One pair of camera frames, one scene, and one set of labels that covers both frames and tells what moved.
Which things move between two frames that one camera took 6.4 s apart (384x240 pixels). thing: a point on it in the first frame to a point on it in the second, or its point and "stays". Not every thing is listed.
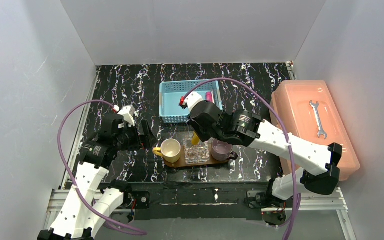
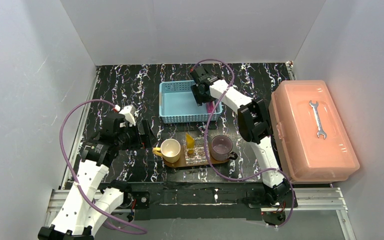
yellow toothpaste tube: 195,139 to 190,142
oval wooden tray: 181,163 stays
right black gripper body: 197,125 to 200,94
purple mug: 221,151 stays
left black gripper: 145,133 stays
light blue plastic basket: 170,92 stays
